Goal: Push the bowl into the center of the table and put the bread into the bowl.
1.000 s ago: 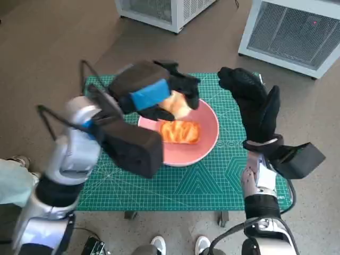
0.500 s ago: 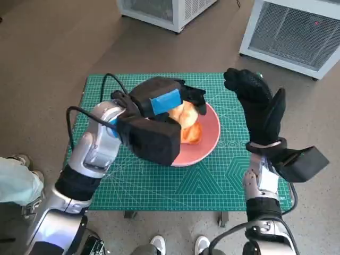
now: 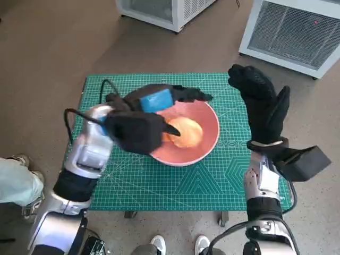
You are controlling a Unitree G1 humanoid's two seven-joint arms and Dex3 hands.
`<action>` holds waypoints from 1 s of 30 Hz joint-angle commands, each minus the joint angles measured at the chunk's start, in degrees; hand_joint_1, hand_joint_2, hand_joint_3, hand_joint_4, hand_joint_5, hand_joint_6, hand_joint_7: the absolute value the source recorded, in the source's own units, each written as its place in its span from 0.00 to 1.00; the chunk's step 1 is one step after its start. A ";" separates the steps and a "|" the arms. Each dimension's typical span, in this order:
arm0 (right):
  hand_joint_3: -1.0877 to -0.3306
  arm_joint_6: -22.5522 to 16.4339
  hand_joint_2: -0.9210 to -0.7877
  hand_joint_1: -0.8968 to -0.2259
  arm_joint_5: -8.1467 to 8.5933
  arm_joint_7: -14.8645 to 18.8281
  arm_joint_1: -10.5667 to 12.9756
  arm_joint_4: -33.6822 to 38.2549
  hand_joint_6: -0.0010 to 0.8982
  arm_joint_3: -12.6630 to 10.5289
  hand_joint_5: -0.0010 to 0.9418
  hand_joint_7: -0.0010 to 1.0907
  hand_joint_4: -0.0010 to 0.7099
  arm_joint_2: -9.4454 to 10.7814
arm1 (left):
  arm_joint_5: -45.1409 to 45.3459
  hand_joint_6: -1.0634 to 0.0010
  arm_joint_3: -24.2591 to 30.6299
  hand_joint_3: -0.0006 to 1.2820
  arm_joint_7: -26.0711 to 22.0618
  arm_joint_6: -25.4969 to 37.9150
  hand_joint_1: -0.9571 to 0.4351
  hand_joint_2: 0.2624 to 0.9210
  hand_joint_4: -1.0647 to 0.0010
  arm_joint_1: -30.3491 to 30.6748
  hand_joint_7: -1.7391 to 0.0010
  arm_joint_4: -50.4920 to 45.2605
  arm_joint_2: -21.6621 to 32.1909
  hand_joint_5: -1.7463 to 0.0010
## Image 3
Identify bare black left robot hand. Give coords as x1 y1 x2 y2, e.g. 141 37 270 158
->
123 83 215 138

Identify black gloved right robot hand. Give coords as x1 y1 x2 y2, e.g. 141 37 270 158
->
227 63 291 154

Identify round toy bread bun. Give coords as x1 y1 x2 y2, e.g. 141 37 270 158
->
161 116 204 148

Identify pink bowl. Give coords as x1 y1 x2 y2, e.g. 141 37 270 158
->
148 99 221 167

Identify large white mesh cabinet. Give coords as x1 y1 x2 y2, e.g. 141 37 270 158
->
238 0 340 80

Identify green cutting mat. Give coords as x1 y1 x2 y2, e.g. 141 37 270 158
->
81 73 293 212

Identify small white mesh cabinet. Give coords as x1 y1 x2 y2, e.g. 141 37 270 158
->
115 0 218 33

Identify person in white shoes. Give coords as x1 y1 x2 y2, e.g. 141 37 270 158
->
130 234 212 255

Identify black device on floor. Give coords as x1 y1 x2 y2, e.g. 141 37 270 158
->
81 235 107 255

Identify person in light trousers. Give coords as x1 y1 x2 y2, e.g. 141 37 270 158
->
0 153 46 221

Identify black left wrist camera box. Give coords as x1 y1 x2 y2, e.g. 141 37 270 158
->
104 110 167 155

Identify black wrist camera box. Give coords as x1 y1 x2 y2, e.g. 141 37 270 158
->
104 110 167 155
276 144 332 183

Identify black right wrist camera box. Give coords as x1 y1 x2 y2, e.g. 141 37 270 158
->
276 144 332 183

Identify black right upper arm cable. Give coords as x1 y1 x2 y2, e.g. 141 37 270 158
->
209 222 256 255

